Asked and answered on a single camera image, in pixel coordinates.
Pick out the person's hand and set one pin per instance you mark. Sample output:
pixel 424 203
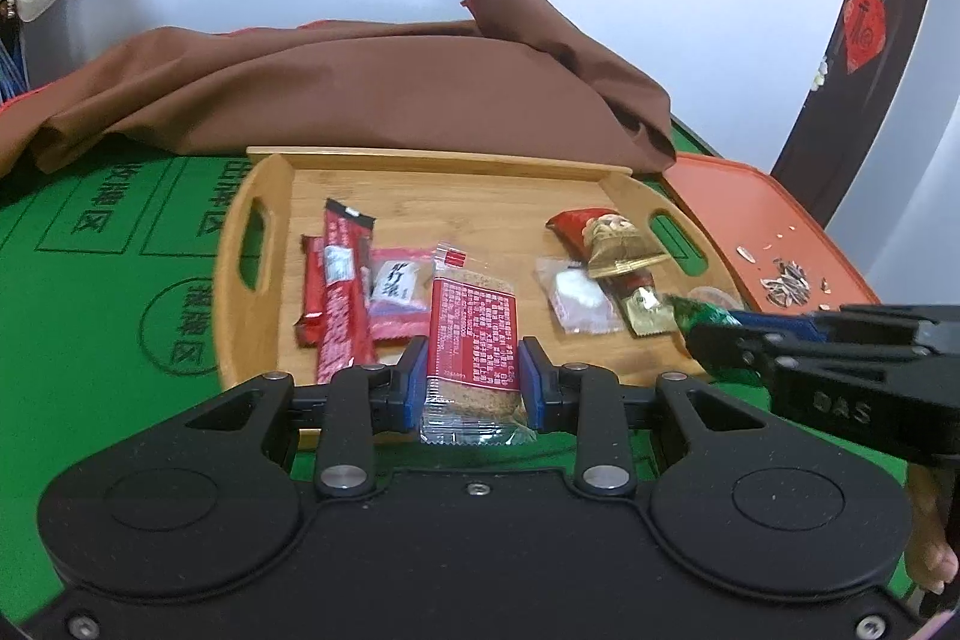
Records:
pixel 931 561

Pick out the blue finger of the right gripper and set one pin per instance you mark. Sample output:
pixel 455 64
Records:
pixel 801 326

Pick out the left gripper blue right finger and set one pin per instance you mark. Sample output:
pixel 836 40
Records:
pixel 586 401

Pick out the red snack bar wrapper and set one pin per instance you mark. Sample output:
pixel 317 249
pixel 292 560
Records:
pixel 309 325

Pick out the green candy wrapper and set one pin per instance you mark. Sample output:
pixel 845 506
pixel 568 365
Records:
pixel 689 313

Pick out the clear jelly cup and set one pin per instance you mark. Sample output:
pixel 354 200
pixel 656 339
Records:
pixel 714 296

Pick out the pile of sunflower seeds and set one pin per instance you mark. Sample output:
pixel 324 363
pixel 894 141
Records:
pixel 783 281

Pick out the red gold fruit candy packet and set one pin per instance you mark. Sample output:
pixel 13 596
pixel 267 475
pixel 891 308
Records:
pixel 644 311

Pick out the red gold peanut snack bag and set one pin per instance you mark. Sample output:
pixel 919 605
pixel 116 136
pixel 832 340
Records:
pixel 606 241

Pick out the dark red long snack bar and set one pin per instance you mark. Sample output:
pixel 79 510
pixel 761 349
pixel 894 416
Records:
pixel 345 330

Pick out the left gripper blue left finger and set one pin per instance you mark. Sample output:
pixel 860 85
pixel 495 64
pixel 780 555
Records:
pixel 356 405

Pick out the bamboo serving tray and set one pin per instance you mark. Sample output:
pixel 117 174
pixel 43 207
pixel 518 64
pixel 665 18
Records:
pixel 493 209

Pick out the red door decoration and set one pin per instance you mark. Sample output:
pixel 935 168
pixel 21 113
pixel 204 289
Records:
pixel 864 32

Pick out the orange plastic tray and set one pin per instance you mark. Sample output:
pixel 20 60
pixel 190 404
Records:
pixel 734 203

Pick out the dark wooden door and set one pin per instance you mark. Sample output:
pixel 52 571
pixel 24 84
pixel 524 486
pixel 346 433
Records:
pixel 839 120

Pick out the white clear snack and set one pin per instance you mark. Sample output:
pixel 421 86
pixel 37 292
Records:
pixel 579 305

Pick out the brown cloth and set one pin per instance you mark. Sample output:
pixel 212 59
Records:
pixel 515 77

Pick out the red printed clear cracker pack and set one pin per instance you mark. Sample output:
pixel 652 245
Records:
pixel 473 397

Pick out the pink rice cake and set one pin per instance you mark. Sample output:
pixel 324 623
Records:
pixel 400 293

